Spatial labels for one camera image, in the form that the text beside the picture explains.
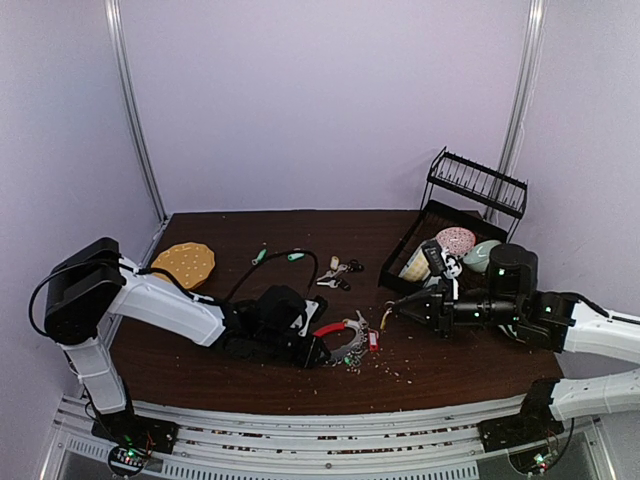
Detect key with dark green tag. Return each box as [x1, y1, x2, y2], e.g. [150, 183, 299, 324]
[251, 249, 267, 265]

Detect pale green bowl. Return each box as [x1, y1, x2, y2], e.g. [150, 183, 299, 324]
[463, 239, 502, 274]

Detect key with light green tag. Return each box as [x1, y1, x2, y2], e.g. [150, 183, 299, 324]
[287, 249, 305, 262]

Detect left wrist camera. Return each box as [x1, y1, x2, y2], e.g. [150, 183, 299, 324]
[290, 296, 328, 337]

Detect pink patterned bowl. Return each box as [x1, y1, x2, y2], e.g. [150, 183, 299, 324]
[435, 226, 476, 257]

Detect metal keyring with red handle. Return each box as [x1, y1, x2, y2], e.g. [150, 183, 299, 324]
[314, 309, 376, 367]

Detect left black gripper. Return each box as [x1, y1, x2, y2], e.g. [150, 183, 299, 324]
[255, 327, 332, 370]

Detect yellow checked bowl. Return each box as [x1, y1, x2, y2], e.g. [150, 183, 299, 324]
[399, 244, 430, 283]

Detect black dish rack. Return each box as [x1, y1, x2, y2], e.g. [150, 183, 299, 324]
[378, 148, 528, 295]

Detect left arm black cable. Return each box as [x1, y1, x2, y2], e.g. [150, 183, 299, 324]
[119, 248, 321, 306]

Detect yellow dotted plate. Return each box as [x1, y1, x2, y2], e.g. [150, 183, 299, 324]
[151, 242, 216, 291]

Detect red tag on ring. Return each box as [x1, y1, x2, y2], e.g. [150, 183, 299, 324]
[367, 330, 379, 352]

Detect aluminium frame post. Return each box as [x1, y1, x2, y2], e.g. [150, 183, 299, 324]
[104, 0, 169, 223]
[483, 0, 546, 224]

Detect right aluminium frame post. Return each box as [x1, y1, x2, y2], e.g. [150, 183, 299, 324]
[483, 0, 546, 224]

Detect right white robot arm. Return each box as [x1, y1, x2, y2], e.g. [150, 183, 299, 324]
[388, 243, 639, 452]

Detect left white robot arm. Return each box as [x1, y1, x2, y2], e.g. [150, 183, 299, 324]
[29, 237, 331, 459]

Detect keys with yellow tag cluster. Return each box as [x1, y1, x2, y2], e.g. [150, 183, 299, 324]
[315, 256, 365, 291]

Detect left aluminium frame post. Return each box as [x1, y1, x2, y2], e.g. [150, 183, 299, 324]
[104, 0, 169, 223]

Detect key with yellow tag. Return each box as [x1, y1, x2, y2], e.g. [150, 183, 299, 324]
[379, 301, 395, 331]

